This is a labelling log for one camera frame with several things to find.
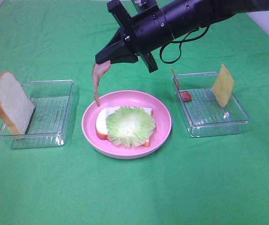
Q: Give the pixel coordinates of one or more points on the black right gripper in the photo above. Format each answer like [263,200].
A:
[137,36]

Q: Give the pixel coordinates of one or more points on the red bacon strip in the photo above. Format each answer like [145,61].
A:
[185,95]
[97,72]

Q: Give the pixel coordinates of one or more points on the white bread slice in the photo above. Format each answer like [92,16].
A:
[101,126]

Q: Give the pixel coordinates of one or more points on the green lettuce leaf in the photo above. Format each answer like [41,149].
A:
[129,126]

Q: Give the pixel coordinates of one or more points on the yellow cheese slice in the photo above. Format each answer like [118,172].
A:
[223,86]

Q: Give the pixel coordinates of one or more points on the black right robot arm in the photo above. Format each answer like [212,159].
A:
[185,16]

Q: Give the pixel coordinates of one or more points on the pink round plate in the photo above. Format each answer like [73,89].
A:
[127,98]

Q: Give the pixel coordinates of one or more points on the clear right plastic tray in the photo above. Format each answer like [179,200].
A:
[203,116]

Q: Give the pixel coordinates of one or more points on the clear plastic tray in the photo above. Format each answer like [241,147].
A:
[203,116]
[49,124]

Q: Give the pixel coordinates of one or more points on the clear left plastic tray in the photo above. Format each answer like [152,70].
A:
[49,124]

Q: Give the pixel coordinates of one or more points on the standing bread slice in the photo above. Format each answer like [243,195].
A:
[16,108]

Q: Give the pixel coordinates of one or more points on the green tablecloth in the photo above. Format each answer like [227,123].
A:
[222,180]

